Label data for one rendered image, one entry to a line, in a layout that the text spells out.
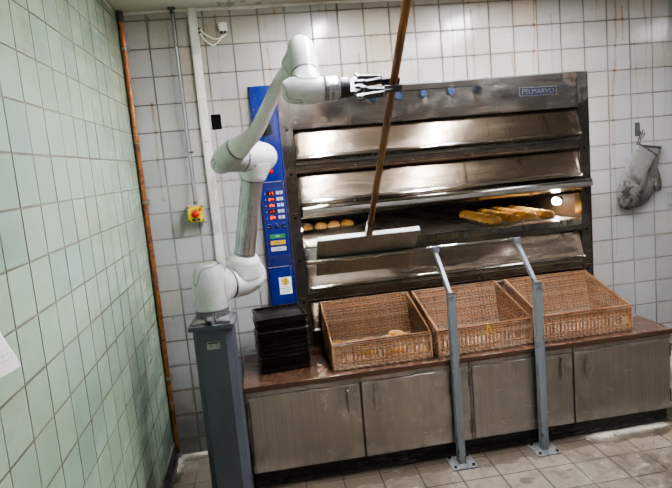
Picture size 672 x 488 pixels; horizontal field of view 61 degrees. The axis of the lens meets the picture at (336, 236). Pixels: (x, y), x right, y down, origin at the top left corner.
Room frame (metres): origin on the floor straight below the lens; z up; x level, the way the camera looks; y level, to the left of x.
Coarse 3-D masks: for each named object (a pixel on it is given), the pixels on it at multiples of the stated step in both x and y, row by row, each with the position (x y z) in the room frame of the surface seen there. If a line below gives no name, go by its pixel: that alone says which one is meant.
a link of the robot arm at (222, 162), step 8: (224, 144) 2.44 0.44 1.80; (216, 152) 2.47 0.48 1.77; (224, 152) 2.43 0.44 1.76; (216, 160) 2.47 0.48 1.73; (224, 160) 2.44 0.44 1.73; (232, 160) 2.43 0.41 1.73; (240, 160) 2.45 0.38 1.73; (248, 160) 2.52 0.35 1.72; (216, 168) 2.50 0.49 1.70; (224, 168) 2.48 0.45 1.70; (232, 168) 2.50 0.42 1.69; (240, 168) 2.52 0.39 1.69
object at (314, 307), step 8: (552, 272) 3.63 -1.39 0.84; (488, 280) 3.57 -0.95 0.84; (496, 280) 3.57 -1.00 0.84; (424, 288) 3.51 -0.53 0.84; (504, 288) 3.56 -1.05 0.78; (568, 288) 3.60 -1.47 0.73; (360, 296) 3.46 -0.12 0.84; (432, 296) 3.50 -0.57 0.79; (456, 296) 3.51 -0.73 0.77; (312, 304) 3.41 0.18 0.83; (336, 304) 3.43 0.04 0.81; (464, 304) 3.50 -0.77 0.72; (312, 312) 3.40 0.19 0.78; (384, 312) 3.44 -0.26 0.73; (312, 320) 3.38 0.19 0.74; (320, 320) 3.39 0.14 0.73; (352, 320) 3.40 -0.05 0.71; (400, 320) 3.41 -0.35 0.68; (320, 328) 3.35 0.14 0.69
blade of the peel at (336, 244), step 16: (320, 240) 2.92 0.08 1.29; (336, 240) 2.93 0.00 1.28; (352, 240) 2.96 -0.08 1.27; (368, 240) 2.98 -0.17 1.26; (384, 240) 3.01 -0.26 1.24; (400, 240) 3.03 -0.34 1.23; (416, 240) 3.06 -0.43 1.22; (320, 256) 3.03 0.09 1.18; (384, 256) 3.13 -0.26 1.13; (400, 256) 3.16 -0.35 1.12; (320, 272) 3.16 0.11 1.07; (336, 272) 3.19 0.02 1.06
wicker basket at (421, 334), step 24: (336, 312) 3.35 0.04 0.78; (360, 312) 3.37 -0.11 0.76; (408, 312) 3.39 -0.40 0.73; (336, 336) 3.31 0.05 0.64; (360, 336) 3.33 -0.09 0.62; (408, 336) 2.95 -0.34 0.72; (336, 360) 2.91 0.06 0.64; (360, 360) 2.92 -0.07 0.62; (384, 360) 2.94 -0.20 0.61; (408, 360) 2.95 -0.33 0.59
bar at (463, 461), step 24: (480, 240) 3.15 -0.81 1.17; (504, 240) 3.16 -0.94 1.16; (312, 264) 3.02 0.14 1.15; (528, 264) 3.05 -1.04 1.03; (456, 312) 2.88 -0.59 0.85; (456, 336) 2.88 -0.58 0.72; (456, 360) 2.88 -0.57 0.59; (456, 384) 2.88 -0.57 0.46; (456, 408) 2.88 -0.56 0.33; (456, 432) 2.89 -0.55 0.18; (456, 456) 2.96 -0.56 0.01
